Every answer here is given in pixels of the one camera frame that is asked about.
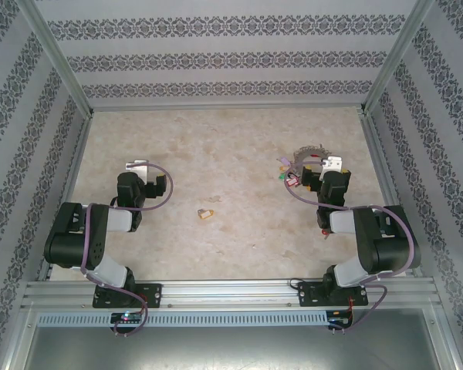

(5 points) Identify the key ring with coloured tags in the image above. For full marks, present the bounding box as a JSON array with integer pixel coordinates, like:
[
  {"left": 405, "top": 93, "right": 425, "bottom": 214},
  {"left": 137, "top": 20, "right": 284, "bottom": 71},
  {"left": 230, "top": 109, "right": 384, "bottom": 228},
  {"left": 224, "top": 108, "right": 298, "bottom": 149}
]
[{"left": 292, "top": 144, "right": 333, "bottom": 170}]

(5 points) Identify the grey metal floor panel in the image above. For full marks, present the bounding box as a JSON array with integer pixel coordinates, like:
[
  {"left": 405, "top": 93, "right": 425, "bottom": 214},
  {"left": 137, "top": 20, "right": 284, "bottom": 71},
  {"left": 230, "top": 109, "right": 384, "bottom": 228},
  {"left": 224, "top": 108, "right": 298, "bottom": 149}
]
[{"left": 22, "top": 308, "right": 448, "bottom": 370}]

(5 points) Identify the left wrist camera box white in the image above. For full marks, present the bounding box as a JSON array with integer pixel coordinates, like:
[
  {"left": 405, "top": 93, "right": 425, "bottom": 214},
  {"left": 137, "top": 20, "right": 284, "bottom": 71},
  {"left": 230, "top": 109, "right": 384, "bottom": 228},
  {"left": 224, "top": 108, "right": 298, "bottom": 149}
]
[{"left": 125, "top": 159, "right": 152, "bottom": 175}]

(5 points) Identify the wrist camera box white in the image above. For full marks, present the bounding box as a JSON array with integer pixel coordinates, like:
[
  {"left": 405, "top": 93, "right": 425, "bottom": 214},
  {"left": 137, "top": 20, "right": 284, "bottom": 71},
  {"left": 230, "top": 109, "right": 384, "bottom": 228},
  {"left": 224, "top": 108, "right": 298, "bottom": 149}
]
[
  {"left": 125, "top": 159, "right": 152, "bottom": 175},
  {"left": 319, "top": 156, "right": 345, "bottom": 181}
]

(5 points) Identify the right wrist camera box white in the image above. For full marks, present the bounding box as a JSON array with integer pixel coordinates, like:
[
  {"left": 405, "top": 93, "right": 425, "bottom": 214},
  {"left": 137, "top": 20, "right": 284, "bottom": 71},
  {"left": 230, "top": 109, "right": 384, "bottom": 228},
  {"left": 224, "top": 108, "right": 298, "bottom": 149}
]
[{"left": 319, "top": 156, "right": 345, "bottom": 181}]

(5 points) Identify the right aluminium side rail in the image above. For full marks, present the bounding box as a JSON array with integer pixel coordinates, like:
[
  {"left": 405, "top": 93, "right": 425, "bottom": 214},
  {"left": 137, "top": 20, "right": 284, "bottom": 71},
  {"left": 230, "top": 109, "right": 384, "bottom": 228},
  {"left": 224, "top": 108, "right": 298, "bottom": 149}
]
[{"left": 360, "top": 113, "right": 424, "bottom": 278}]

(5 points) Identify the aluminium side rail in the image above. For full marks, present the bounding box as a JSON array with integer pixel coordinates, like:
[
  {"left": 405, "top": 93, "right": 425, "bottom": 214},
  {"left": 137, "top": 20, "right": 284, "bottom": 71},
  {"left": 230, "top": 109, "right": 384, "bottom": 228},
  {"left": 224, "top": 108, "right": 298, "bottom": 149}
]
[
  {"left": 360, "top": 113, "right": 424, "bottom": 278},
  {"left": 38, "top": 115, "right": 93, "bottom": 282}
]

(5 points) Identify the left aluminium side rail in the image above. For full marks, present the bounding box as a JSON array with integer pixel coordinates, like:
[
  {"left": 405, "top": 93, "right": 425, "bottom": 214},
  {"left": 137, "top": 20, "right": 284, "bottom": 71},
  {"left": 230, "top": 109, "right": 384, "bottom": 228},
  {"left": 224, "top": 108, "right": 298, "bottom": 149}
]
[{"left": 38, "top": 115, "right": 93, "bottom": 282}]

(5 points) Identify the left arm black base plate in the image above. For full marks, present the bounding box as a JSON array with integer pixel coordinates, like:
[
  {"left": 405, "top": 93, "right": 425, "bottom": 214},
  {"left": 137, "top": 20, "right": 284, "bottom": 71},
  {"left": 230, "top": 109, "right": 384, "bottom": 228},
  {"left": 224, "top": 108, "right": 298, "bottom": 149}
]
[{"left": 92, "top": 283, "right": 164, "bottom": 309}]

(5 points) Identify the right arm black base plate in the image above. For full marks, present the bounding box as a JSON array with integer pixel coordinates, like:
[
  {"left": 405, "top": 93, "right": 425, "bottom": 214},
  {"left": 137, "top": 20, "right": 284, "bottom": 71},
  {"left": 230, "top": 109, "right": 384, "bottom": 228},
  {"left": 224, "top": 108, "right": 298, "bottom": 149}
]
[{"left": 296, "top": 281, "right": 370, "bottom": 308}]

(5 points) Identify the long aluminium base rail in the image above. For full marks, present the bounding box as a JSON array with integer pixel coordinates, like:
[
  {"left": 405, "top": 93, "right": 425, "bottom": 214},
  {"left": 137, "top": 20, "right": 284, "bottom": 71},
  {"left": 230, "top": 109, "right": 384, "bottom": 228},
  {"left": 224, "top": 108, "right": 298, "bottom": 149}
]
[{"left": 21, "top": 279, "right": 438, "bottom": 309}]

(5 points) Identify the right aluminium corner post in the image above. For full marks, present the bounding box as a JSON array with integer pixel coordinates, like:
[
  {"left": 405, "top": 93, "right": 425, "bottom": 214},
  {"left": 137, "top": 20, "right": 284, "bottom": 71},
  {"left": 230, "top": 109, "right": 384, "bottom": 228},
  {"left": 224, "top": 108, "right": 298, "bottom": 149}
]
[{"left": 360, "top": 0, "right": 436, "bottom": 116}]

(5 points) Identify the aluminium corner post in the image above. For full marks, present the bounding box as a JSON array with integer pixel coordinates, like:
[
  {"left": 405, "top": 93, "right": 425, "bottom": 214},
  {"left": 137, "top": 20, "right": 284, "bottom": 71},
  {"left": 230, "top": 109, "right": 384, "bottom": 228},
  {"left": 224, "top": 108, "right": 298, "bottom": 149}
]
[
  {"left": 15, "top": 0, "right": 96, "bottom": 119},
  {"left": 360, "top": 0, "right": 436, "bottom": 116}
]

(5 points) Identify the left aluminium corner post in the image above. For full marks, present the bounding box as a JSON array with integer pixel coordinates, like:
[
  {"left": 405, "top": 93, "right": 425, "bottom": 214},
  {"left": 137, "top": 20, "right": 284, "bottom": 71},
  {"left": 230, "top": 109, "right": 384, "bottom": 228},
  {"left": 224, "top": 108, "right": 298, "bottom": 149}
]
[{"left": 15, "top": 0, "right": 96, "bottom": 119}]

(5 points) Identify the slotted grey cable duct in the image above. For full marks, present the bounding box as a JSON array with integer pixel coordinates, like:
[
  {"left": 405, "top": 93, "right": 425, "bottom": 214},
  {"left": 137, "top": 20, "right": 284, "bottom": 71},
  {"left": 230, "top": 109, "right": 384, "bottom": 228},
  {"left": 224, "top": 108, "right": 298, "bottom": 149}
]
[{"left": 36, "top": 311, "right": 329, "bottom": 327}]

